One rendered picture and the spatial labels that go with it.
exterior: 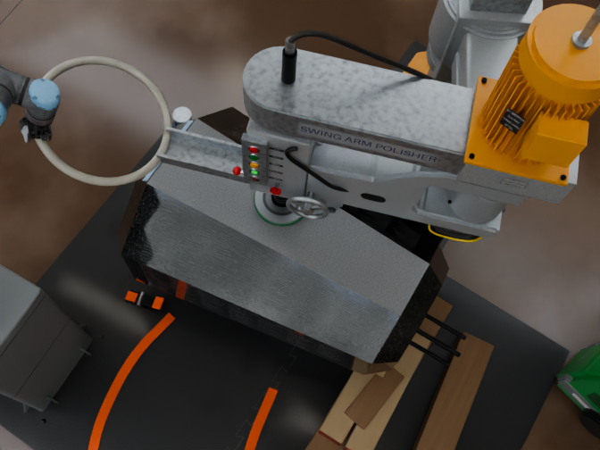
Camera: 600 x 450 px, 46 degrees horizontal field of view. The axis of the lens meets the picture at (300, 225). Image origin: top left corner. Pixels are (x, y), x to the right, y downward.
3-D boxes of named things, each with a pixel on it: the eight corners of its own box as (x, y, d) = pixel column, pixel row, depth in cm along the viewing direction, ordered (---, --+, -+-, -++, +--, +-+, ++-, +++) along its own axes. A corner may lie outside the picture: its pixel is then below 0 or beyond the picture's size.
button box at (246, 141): (268, 179, 236) (269, 137, 210) (266, 186, 235) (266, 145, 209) (245, 173, 237) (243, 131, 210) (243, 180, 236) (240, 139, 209)
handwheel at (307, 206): (332, 199, 246) (336, 181, 232) (326, 225, 242) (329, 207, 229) (291, 189, 247) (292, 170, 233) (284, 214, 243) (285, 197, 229)
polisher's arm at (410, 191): (491, 201, 256) (539, 135, 211) (482, 259, 247) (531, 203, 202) (295, 155, 259) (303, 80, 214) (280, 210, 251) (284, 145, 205)
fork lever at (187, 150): (351, 169, 258) (353, 163, 254) (339, 216, 251) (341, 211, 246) (170, 124, 260) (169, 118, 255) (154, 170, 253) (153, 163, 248)
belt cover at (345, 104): (562, 136, 213) (585, 107, 197) (554, 210, 203) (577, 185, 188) (255, 66, 217) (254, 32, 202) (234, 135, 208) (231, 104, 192)
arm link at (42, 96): (32, 70, 209) (66, 83, 213) (29, 88, 220) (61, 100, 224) (22, 97, 206) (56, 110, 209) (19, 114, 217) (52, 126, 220)
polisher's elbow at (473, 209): (445, 170, 239) (461, 142, 221) (502, 176, 239) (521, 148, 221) (445, 221, 232) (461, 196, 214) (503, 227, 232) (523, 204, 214)
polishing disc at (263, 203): (270, 233, 268) (270, 231, 267) (245, 188, 274) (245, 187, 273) (319, 209, 272) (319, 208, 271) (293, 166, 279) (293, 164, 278)
